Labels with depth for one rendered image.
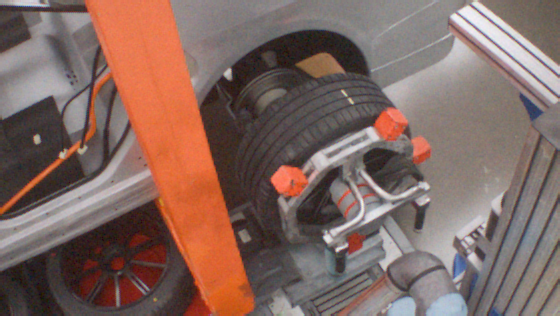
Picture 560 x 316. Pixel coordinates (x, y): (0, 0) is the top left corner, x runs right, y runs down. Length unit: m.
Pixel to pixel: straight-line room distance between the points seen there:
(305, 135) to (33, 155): 1.26
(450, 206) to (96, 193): 1.80
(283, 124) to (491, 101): 1.86
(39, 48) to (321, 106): 1.45
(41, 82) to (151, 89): 1.68
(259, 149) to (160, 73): 0.97
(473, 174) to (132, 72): 2.50
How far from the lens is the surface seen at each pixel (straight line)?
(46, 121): 3.22
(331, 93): 2.52
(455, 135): 3.91
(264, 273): 3.02
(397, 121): 2.47
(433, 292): 1.81
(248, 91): 2.81
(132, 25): 1.51
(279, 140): 2.47
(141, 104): 1.67
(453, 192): 3.70
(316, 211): 2.84
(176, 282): 2.95
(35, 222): 2.77
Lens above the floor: 3.11
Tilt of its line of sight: 55 degrees down
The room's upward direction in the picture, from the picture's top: 8 degrees counter-clockwise
